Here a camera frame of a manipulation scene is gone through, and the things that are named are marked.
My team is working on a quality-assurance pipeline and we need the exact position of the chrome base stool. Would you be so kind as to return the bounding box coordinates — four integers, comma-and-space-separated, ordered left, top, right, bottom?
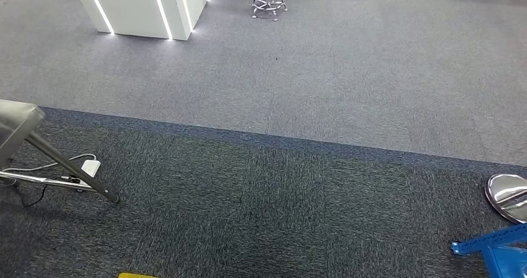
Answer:
251, 0, 288, 22

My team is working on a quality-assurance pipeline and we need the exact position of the steel workbench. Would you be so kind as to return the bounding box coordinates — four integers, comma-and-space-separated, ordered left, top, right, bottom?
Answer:
0, 100, 121, 205

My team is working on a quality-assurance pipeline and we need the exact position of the black capped stanchion pole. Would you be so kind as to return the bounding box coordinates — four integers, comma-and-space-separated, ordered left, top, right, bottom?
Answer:
485, 174, 527, 224

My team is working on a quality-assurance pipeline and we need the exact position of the blue metal shelf rack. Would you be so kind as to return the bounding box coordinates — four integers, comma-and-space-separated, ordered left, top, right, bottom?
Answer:
451, 223, 527, 278

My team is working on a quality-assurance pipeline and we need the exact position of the white lit counter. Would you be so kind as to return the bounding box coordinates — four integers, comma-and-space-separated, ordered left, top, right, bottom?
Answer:
68, 0, 213, 41

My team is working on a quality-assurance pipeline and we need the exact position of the white power cable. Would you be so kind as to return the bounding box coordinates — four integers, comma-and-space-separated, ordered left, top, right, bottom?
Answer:
2, 153, 98, 173

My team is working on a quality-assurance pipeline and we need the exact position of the white power adapter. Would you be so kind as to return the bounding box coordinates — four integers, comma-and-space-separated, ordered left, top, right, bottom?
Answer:
79, 159, 102, 188

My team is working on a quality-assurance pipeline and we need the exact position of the black power cable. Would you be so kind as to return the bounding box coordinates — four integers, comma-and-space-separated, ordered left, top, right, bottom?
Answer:
12, 180, 49, 208

